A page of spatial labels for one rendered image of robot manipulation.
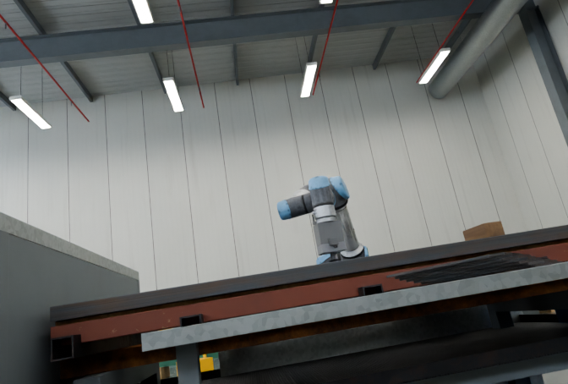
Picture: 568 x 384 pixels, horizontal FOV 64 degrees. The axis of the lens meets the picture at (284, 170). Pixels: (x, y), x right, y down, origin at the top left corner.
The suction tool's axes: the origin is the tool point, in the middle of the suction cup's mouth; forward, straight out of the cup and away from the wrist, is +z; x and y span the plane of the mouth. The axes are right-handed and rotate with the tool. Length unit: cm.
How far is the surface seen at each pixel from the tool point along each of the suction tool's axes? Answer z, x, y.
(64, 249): -16, -11, -82
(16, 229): -16, -39, -85
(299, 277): 4.0, -35.2, -20.5
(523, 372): 36, -39, 32
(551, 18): -510, 588, 783
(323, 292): 8.7, -35.7, -15.2
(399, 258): 3.4, -37.9, 6.3
